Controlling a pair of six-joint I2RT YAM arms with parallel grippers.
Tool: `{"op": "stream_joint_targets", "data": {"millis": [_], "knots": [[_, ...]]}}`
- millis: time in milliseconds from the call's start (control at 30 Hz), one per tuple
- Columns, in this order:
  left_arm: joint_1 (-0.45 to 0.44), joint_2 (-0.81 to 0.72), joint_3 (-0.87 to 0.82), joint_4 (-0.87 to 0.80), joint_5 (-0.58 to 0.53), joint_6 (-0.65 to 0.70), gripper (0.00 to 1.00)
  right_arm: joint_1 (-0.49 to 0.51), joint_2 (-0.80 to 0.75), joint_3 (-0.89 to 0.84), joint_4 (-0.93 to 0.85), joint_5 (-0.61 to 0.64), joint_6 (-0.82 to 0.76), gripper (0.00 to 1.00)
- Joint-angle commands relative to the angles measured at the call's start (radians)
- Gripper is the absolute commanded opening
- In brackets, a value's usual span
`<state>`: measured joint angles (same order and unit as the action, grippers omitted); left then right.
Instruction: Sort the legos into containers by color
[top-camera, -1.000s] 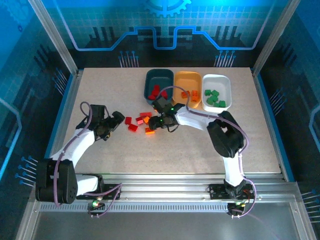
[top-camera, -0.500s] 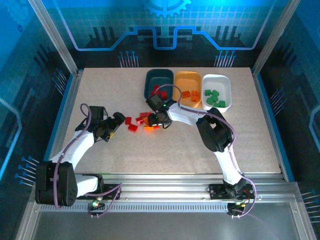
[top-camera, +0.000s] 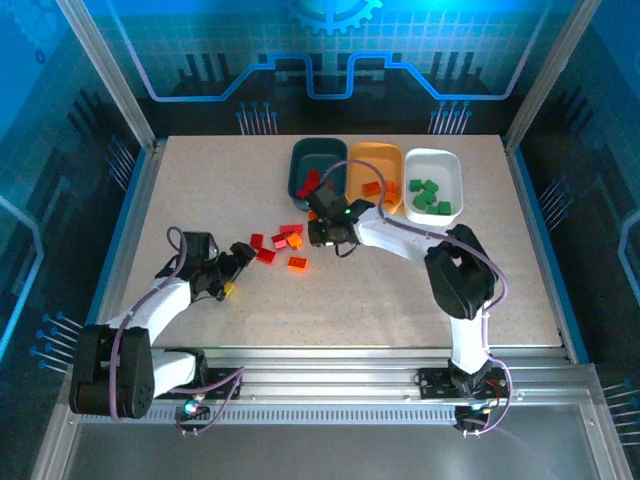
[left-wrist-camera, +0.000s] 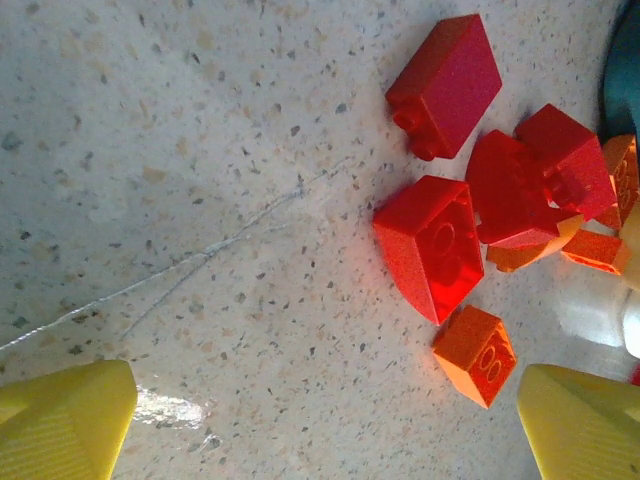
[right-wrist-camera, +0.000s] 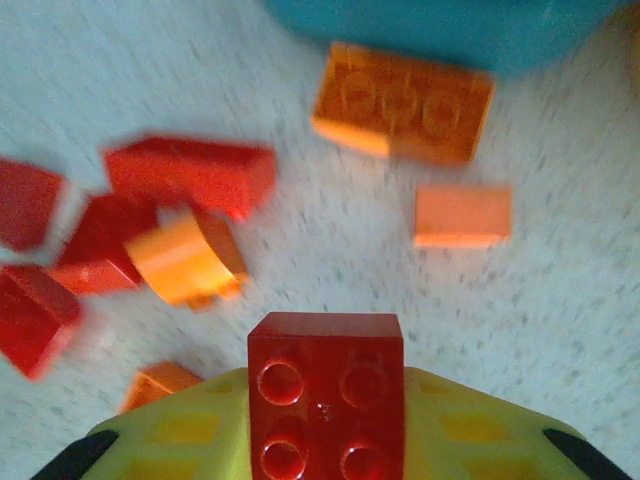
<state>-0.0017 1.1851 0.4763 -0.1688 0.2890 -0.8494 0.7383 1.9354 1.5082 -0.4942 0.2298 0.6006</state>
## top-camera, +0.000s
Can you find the small orange lego brick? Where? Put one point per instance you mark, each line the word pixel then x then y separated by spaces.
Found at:
pixel 392 201

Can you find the teal plastic container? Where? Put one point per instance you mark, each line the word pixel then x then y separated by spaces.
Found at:
pixel 320 155

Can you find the orange sloped lego brick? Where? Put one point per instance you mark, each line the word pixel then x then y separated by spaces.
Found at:
pixel 391 188

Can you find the aluminium frame post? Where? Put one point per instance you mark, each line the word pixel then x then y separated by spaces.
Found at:
pixel 550 75
pixel 112 75

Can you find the white plastic container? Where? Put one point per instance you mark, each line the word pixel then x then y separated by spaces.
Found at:
pixel 432 165

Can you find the aluminium mounting rail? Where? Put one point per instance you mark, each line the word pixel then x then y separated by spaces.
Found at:
pixel 325 375

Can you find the orange plastic container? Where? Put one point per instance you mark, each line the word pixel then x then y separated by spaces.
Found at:
pixel 367 165

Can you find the small circuit board with LED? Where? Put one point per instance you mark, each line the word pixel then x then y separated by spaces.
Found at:
pixel 475 411
pixel 192 409

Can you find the small red lego brick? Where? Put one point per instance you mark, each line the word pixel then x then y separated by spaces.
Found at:
pixel 278 242

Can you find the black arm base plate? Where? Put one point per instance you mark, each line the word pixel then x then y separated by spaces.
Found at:
pixel 220 385
pixel 432 385

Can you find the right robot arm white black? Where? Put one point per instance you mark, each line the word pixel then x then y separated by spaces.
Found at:
pixel 460 280

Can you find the aluminium side rail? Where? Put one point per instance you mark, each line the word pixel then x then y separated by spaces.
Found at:
pixel 524 190
pixel 145 190

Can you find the long red lego brick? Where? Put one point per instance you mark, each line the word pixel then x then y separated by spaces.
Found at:
pixel 291 229

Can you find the grey metal panel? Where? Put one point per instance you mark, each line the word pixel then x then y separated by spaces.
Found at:
pixel 325 450

